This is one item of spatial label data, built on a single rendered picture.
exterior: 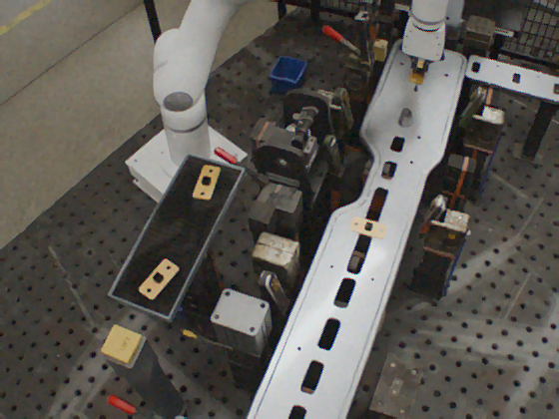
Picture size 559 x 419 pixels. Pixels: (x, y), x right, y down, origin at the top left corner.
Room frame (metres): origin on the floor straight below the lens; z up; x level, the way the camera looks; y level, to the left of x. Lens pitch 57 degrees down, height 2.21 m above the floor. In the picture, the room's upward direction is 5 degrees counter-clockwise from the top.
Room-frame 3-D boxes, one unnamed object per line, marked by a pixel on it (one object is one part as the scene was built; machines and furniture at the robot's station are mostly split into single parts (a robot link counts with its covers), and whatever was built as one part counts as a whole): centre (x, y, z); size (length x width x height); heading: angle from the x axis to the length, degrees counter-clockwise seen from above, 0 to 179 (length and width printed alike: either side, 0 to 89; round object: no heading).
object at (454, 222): (0.71, -0.39, 0.87); 0.12 x 0.09 x 0.35; 64
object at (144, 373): (0.44, 0.31, 0.92); 0.08 x 0.08 x 0.44; 64
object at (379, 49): (1.28, -0.33, 0.88); 0.04 x 0.04 x 0.36; 64
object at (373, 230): (0.73, -0.20, 1.01); 0.08 x 0.04 x 0.01; 65
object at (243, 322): (0.51, 0.09, 0.90); 0.13 x 0.10 x 0.41; 64
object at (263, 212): (0.74, 0.03, 0.90); 0.05 x 0.05 x 0.40; 64
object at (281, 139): (0.91, -0.06, 0.94); 0.18 x 0.13 x 0.49; 154
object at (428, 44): (1.15, -0.41, 1.20); 0.10 x 0.07 x 0.11; 64
